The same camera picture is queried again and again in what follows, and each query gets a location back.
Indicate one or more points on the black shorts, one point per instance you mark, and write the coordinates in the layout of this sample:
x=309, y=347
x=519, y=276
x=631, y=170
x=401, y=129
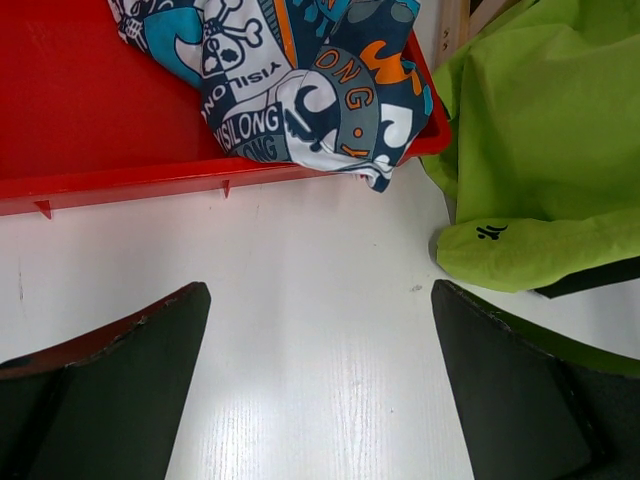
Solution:
x=609, y=274

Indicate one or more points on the blue patterned shorts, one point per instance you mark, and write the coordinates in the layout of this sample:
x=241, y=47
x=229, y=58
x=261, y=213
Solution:
x=320, y=84

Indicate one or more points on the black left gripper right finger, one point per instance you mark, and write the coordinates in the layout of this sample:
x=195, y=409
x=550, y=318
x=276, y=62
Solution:
x=532, y=403

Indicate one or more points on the lime green shorts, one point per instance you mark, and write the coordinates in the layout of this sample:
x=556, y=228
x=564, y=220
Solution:
x=543, y=166

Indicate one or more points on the red plastic tray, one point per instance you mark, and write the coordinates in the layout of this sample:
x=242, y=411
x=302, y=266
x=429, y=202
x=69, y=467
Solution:
x=86, y=118

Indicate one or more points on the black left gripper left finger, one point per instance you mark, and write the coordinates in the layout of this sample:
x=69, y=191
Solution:
x=106, y=404

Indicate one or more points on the wooden clothes rack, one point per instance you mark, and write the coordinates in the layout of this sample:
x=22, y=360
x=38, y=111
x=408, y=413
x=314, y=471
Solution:
x=461, y=20

